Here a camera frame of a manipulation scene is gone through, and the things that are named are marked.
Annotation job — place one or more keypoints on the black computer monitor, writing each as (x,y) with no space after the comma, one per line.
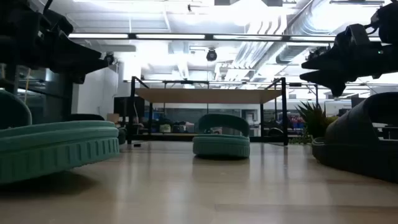
(357,101)
(124,106)

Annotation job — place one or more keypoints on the black rubber slide sandal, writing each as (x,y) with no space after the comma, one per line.
(84,117)
(357,149)

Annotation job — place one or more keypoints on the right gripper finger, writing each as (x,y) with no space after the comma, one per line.
(337,79)
(335,60)

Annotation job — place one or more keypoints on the small black debris piece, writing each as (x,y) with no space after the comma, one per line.
(137,145)

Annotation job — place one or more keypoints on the potted green succulent plant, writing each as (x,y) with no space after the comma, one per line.
(314,119)

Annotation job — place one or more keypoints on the green rubber slide sandal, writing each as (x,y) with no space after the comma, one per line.
(220,146)
(56,146)

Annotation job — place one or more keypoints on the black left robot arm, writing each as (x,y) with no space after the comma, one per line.
(15,15)

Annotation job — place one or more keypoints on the black hanging spotlight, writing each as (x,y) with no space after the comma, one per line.
(109,58)
(211,55)
(315,52)

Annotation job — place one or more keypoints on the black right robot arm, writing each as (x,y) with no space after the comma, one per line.
(388,21)

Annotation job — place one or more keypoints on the long ceiling light bar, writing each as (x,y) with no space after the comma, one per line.
(171,36)

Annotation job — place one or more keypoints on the wooden shelf with black frame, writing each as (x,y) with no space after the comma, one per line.
(205,96)

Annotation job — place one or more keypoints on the brown cardboard box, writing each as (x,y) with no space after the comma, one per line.
(112,118)

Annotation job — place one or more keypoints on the black aluminium table frame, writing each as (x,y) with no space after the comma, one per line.
(174,137)

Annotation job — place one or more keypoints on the silver ventilation duct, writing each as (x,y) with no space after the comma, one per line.
(295,53)

